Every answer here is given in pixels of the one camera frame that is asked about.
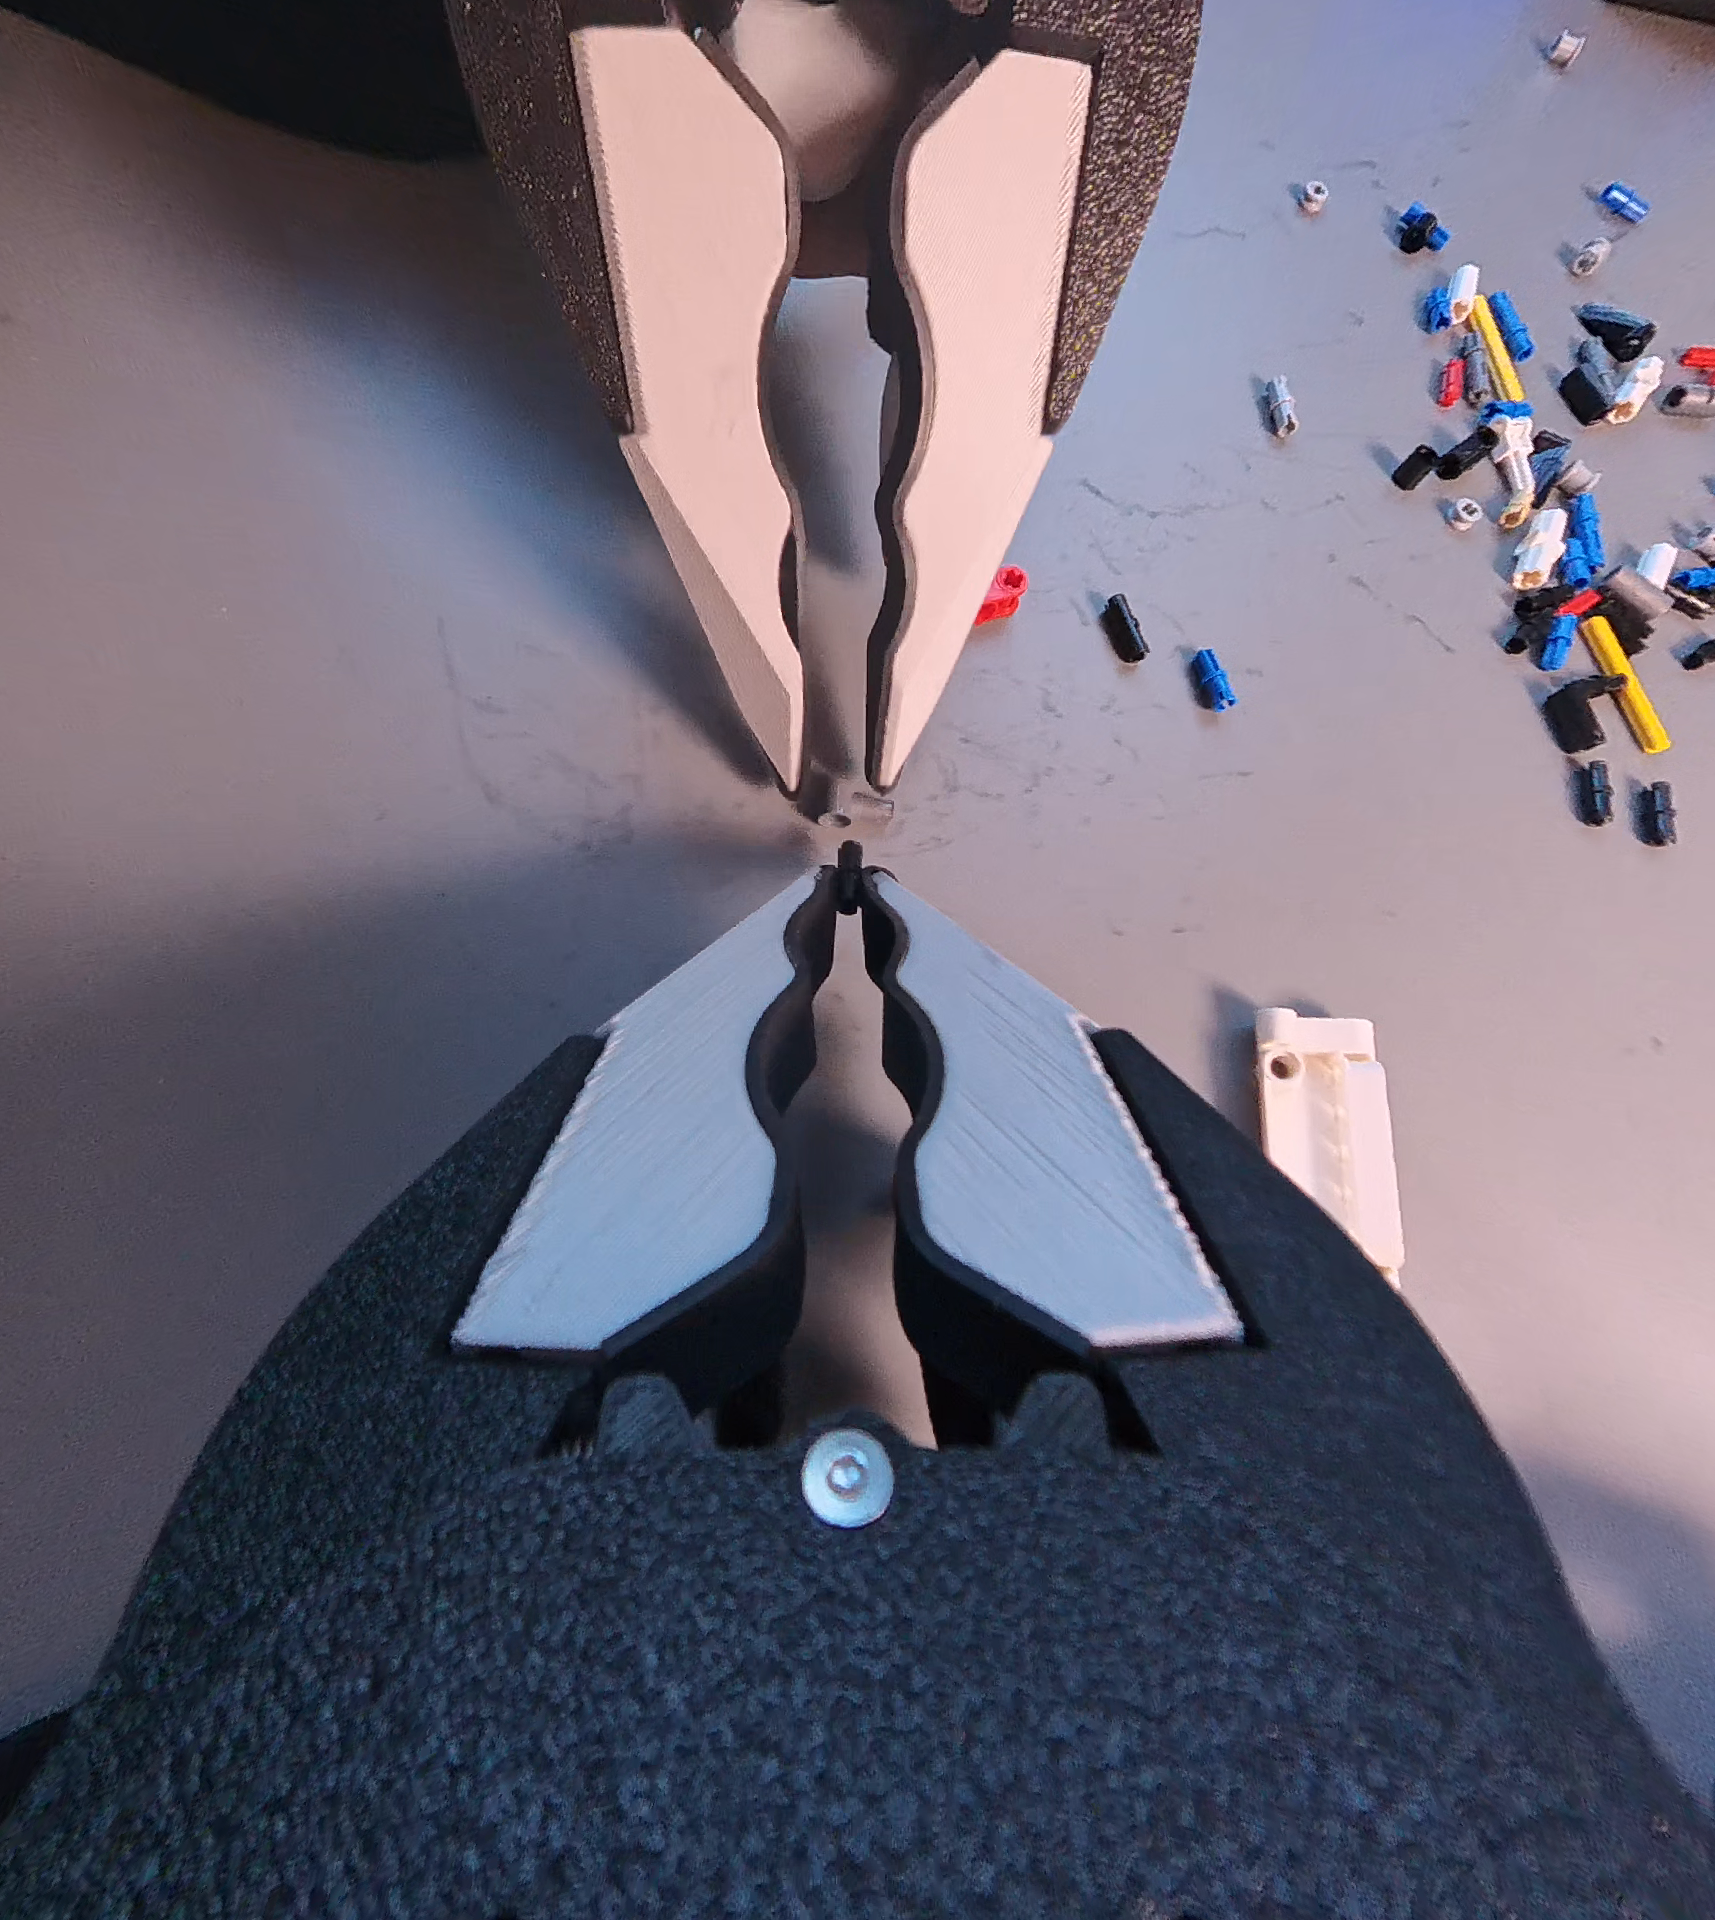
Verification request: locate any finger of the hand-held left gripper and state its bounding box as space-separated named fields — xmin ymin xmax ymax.
xmin=570 ymin=22 xmax=812 ymax=795
xmin=862 ymin=52 xmax=1096 ymax=795

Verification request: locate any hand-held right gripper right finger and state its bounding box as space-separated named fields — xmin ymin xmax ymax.
xmin=858 ymin=867 xmax=1248 ymax=1452

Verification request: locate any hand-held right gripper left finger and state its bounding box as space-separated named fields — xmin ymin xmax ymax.
xmin=450 ymin=867 xmax=844 ymax=1452

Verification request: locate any pile of small toy pieces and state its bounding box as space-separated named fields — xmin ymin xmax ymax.
xmin=1300 ymin=22 xmax=1715 ymax=925

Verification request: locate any person's left forearm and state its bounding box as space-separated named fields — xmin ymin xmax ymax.
xmin=0 ymin=0 xmax=484 ymax=164

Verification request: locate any white toy panel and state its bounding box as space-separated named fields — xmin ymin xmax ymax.
xmin=1254 ymin=1009 xmax=1406 ymax=1292

